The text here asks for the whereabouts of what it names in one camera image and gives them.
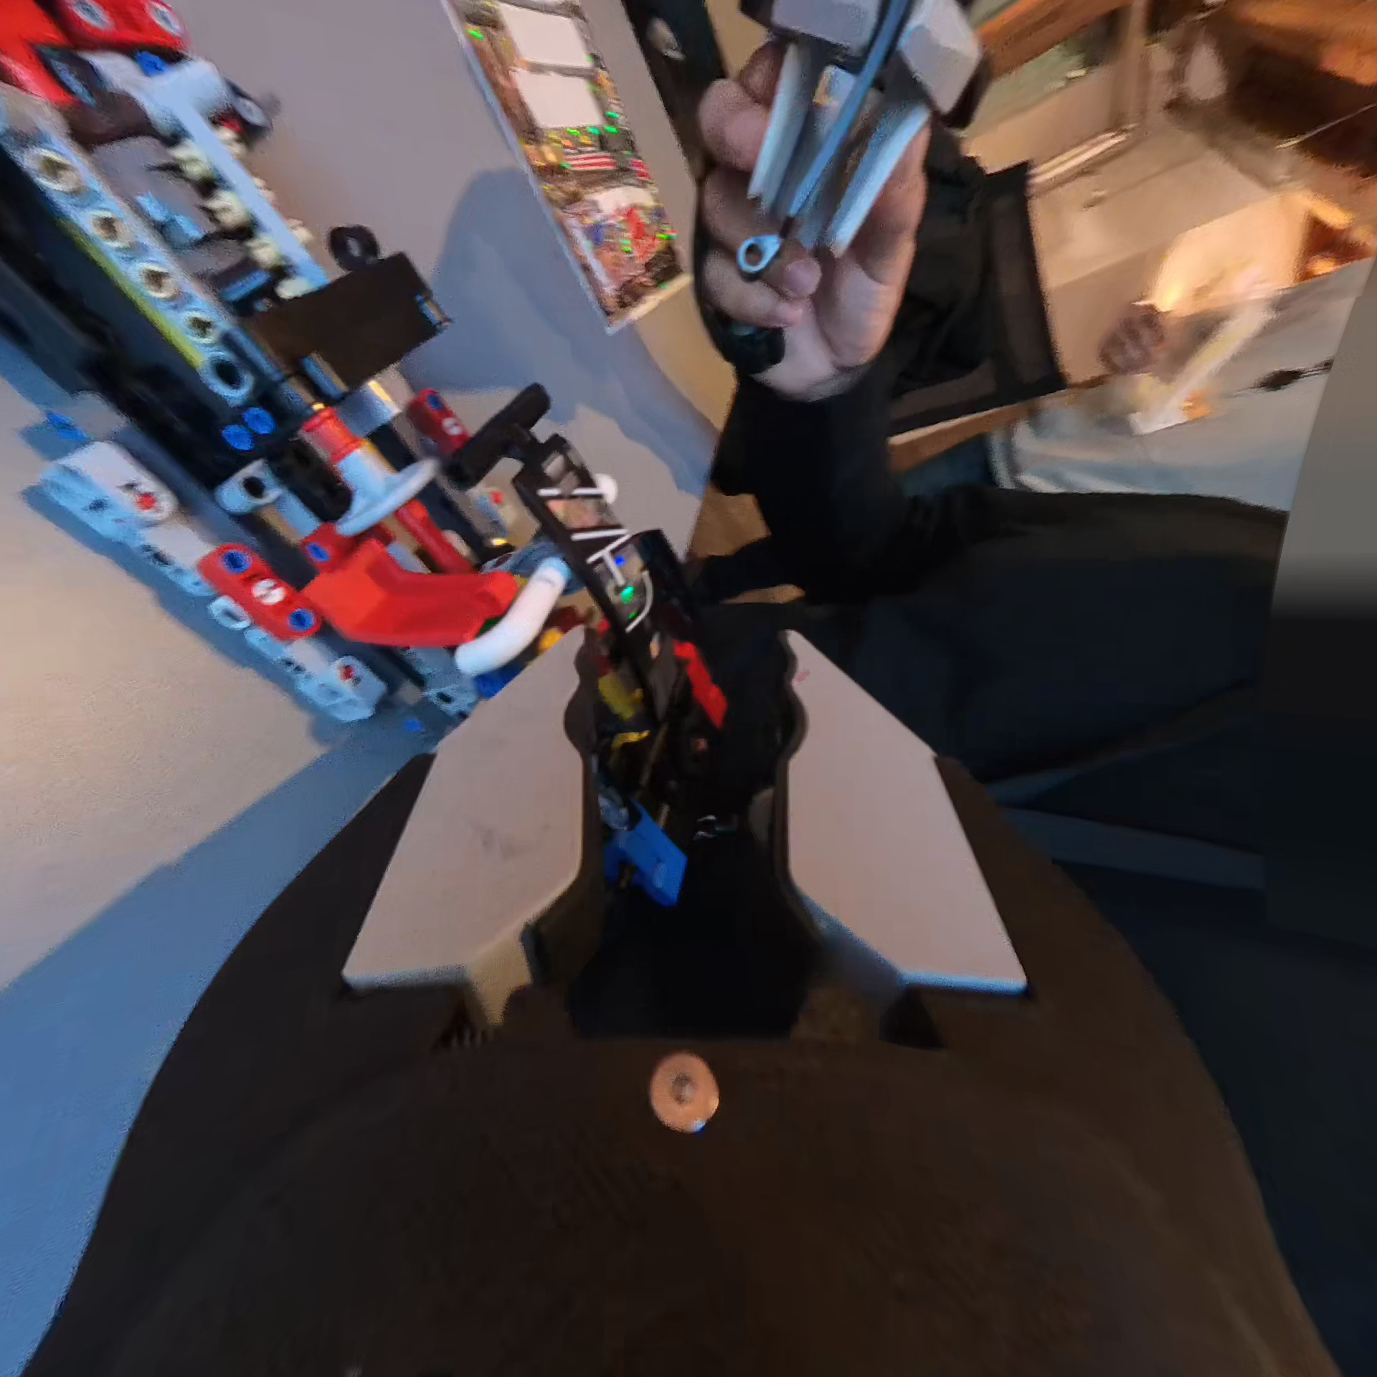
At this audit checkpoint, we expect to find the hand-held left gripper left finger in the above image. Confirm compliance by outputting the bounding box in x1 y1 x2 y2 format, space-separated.
343 632 595 1022

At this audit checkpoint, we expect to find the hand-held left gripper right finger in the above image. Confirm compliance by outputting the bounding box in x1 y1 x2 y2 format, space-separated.
780 632 1028 993

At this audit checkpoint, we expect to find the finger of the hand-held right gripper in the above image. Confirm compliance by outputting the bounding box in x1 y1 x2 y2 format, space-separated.
820 0 982 257
748 0 875 216

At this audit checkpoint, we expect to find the black curved brick panel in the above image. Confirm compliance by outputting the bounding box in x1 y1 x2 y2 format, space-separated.
736 0 916 278

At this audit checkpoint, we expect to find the toy brick car model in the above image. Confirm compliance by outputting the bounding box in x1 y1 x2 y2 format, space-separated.
0 0 744 904

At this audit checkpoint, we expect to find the person's right hand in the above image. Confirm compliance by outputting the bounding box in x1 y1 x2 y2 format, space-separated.
694 42 936 401

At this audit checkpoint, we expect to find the black mesh office chair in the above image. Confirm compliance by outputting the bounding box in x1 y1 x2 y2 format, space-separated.
894 129 1072 430

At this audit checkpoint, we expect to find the holographic sticker sheet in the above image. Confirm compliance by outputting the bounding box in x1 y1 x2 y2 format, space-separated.
446 0 690 329

